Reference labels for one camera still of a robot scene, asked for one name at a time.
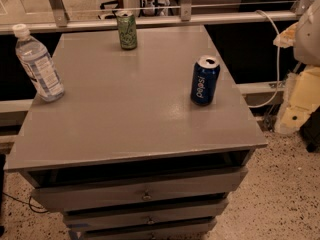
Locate green soda can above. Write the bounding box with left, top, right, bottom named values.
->
left=116, top=10, right=137, bottom=50

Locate clear plastic water bottle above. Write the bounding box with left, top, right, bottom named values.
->
left=12, top=24, right=65, bottom=102

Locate top grey drawer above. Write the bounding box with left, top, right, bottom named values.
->
left=32, top=166, right=248, bottom=212

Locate black floor cable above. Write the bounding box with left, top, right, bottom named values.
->
left=2, top=192, right=50, bottom=214

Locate grey drawer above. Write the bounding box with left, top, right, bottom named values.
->
left=63, top=196, right=228, bottom=231
left=32, top=166, right=248, bottom=212
left=69, top=217, right=217, bottom=240

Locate grey drawer cabinet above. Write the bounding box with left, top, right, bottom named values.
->
left=4, top=25, right=269, bottom=240

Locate metal railing frame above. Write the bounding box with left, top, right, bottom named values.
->
left=0, top=0, right=314, bottom=35

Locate white cable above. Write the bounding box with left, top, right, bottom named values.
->
left=248, top=9, right=282, bottom=109

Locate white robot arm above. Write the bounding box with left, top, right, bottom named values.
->
left=273, top=0, right=320, bottom=134

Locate bottom grey drawer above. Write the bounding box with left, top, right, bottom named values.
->
left=69, top=217, right=217, bottom=240

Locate blue pepsi can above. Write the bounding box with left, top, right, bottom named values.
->
left=190, top=55, right=220, bottom=106

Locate middle grey drawer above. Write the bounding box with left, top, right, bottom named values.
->
left=63, top=196, right=228, bottom=231

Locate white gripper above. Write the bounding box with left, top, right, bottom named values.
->
left=273, top=23, right=320, bottom=135

